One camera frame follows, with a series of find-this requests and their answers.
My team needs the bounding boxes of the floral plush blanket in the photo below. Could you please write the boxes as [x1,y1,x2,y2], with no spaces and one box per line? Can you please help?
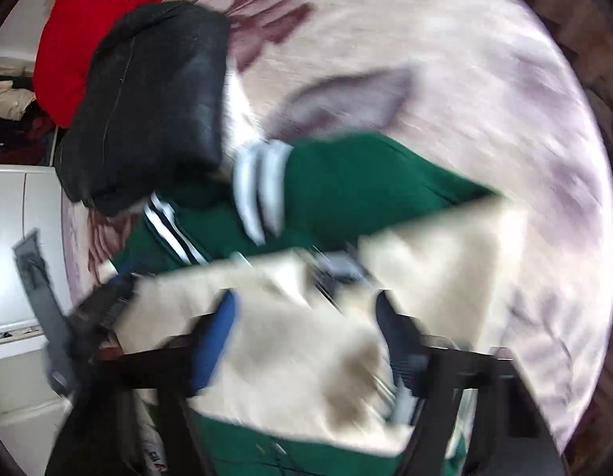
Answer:
[61,0,613,457]

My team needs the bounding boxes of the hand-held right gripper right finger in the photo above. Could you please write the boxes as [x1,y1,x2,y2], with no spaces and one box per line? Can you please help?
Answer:
[375,290,570,476]

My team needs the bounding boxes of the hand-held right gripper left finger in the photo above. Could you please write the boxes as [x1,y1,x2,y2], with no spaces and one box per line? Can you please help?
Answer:
[96,290,239,476]

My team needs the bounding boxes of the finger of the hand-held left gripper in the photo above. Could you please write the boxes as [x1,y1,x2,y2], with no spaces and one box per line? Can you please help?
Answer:
[71,275,136,349]

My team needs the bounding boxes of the cream clothes pile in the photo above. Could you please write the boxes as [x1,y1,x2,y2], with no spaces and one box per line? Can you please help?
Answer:
[0,77,37,121]

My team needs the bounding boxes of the dark clothes pile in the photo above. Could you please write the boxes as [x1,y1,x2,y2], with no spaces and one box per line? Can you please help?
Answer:
[0,74,56,165]

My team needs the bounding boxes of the green varsity jacket cream sleeves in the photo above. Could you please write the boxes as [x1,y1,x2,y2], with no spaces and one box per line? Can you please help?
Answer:
[111,131,530,476]

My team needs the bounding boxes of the red cloth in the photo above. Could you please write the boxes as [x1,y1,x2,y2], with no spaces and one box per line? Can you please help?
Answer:
[33,0,188,130]

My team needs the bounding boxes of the white wardrobe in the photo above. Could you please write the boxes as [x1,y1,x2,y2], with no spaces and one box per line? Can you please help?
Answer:
[0,35,77,437]

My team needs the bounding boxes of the black folded garment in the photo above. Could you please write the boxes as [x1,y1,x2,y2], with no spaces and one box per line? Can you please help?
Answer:
[54,2,233,216]

